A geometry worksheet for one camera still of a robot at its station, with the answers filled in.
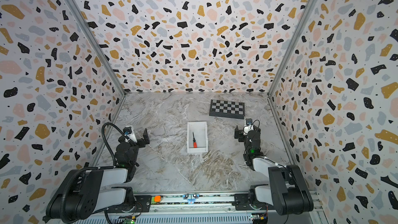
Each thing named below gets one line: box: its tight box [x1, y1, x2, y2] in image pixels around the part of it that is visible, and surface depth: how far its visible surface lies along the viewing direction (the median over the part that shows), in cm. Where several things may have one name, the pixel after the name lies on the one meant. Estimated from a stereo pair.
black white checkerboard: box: [208, 99, 246, 120], surface depth 112 cm
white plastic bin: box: [186, 121, 209, 153], surface depth 96 cm
